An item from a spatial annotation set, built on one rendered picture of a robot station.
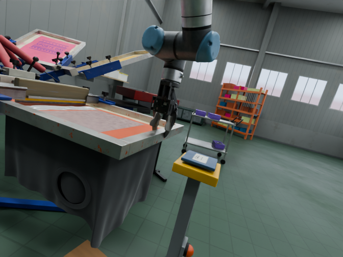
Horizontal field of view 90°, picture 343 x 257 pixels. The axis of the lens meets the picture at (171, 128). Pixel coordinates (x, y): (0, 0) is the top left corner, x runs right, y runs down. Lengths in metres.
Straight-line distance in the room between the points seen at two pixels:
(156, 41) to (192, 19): 0.12
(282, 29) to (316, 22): 1.55
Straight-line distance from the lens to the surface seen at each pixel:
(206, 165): 0.49
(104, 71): 1.54
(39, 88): 0.97
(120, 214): 0.86
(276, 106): 11.30
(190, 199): 0.58
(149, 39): 0.55
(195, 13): 0.48
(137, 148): 0.50
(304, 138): 12.01
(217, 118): 3.62
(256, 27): 11.73
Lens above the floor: 1.13
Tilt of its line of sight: 10 degrees down
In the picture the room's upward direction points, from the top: 14 degrees clockwise
